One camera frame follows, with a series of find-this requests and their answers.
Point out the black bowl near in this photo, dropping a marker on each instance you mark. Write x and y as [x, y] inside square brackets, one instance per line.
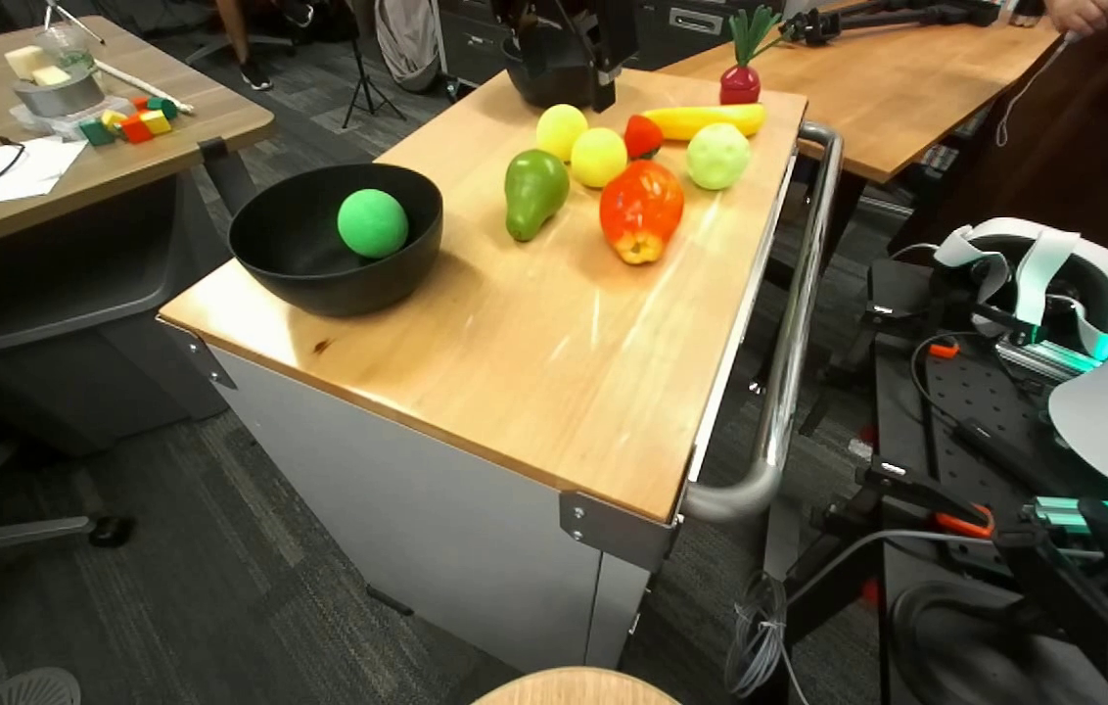
[287, 240]

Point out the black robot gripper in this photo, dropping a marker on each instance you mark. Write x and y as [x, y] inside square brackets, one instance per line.
[568, 50]

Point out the red orange toy apple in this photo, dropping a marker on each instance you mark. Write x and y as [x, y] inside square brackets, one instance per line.
[642, 213]

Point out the wooden desk back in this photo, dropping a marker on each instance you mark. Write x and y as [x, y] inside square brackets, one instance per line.
[895, 90]

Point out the yellow ball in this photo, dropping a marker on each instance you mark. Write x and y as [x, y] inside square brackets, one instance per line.
[561, 126]
[598, 158]

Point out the light green dimpled ball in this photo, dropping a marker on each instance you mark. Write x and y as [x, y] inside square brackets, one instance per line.
[719, 158]

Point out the red toy radish green leaves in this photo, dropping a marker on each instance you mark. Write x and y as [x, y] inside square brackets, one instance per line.
[750, 37]

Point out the clear plastic container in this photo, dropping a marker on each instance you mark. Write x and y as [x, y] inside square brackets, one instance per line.
[57, 72]

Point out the green smooth ball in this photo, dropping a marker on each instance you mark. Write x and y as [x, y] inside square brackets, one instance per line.
[373, 225]

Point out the yellow toy banana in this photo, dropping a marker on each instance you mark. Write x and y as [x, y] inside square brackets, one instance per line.
[685, 122]

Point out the colourful toy blocks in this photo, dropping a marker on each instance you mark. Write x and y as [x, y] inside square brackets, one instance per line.
[133, 122]

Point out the white VR headset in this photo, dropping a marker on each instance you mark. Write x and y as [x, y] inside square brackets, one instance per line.
[1041, 293]

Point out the white rolling cart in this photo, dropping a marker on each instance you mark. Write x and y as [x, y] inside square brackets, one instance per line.
[507, 453]

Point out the metal cart handle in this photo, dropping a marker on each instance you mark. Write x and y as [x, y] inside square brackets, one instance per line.
[755, 494]

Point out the round wooden stool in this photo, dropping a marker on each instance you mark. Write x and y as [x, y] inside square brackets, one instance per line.
[576, 686]

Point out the green toy avocado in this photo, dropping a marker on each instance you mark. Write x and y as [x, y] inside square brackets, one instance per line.
[536, 192]

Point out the small red toy strawberry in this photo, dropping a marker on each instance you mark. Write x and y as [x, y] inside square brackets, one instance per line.
[643, 137]

